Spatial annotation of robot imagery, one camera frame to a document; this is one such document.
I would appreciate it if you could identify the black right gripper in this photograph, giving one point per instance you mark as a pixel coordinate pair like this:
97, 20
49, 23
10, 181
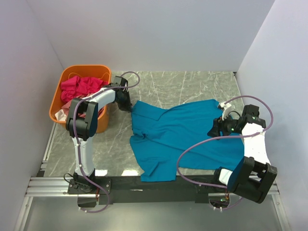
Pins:
214, 132

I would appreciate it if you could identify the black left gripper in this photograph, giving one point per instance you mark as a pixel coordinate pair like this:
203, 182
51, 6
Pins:
128, 106

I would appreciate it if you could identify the blue t shirt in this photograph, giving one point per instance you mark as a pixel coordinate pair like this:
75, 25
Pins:
160, 136

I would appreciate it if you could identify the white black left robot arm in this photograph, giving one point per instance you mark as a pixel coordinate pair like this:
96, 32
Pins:
82, 123

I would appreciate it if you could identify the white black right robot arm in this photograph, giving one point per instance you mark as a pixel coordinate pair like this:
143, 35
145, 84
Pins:
254, 175

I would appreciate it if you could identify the orange plastic laundry basket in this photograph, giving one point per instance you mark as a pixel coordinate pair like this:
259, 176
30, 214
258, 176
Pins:
84, 70

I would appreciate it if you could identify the magenta t shirt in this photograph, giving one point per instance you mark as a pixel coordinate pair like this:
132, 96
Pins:
78, 86

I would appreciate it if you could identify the dusty pink t shirt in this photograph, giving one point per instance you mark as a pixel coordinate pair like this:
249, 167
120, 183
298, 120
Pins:
82, 110

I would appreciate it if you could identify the white cloth in basket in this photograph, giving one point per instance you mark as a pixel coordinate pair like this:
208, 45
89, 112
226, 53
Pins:
61, 116

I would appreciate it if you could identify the black base crossbeam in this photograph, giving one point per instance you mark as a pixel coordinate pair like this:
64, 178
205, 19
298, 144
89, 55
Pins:
130, 189

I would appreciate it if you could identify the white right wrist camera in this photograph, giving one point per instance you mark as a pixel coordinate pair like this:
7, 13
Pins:
226, 109

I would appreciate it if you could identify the aluminium frame rail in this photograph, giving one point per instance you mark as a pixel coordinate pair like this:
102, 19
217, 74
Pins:
57, 187

